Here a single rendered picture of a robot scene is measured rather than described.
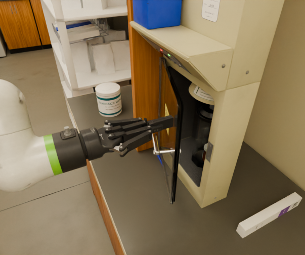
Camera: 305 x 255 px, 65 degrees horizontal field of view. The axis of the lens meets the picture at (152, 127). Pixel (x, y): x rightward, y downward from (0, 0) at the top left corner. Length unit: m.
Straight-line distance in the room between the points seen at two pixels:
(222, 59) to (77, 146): 0.36
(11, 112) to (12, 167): 0.11
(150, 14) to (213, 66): 0.22
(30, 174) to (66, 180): 1.81
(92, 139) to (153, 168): 0.51
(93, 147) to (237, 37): 0.39
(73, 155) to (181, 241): 0.47
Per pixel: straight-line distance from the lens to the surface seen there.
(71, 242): 1.98
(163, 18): 0.68
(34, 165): 0.54
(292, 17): 1.01
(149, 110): 0.99
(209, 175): 0.79
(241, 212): 0.94
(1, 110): 0.53
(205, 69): 0.53
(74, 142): 0.54
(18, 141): 0.54
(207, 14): 0.63
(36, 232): 2.11
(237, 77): 0.61
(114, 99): 1.27
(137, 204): 0.91
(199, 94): 0.73
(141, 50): 0.86
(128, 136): 0.58
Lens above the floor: 1.68
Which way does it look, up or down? 37 degrees down
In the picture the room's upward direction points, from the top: straight up
